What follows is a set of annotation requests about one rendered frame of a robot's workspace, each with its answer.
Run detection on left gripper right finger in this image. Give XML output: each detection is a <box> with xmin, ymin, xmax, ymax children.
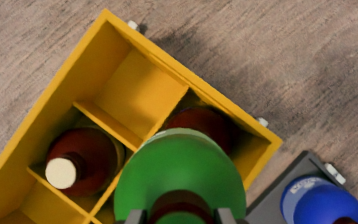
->
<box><xmin>213</xmin><ymin>208</ymin><xmax>249</xmax><ymax>224</ymax></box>

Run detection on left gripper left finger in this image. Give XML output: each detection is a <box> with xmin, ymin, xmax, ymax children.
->
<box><xmin>113</xmin><ymin>209</ymin><xmax>148</xmax><ymax>224</ymax></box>

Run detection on grey rectangular tray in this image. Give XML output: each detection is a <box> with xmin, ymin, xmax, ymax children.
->
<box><xmin>245</xmin><ymin>151</ymin><xmax>350</xmax><ymax>224</ymax></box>

